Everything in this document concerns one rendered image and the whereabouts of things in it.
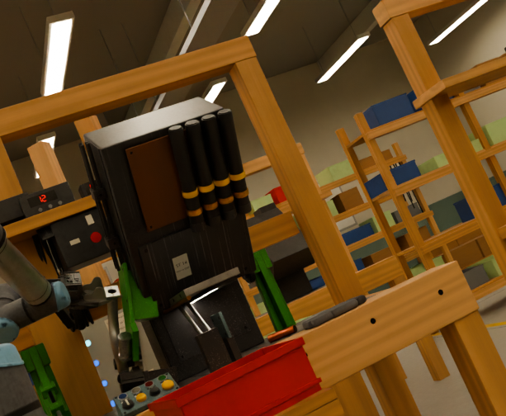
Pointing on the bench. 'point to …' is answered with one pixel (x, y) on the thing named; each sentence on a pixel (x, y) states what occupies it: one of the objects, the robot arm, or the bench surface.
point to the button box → (146, 397)
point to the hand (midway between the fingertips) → (110, 296)
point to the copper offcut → (282, 333)
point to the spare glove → (334, 312)
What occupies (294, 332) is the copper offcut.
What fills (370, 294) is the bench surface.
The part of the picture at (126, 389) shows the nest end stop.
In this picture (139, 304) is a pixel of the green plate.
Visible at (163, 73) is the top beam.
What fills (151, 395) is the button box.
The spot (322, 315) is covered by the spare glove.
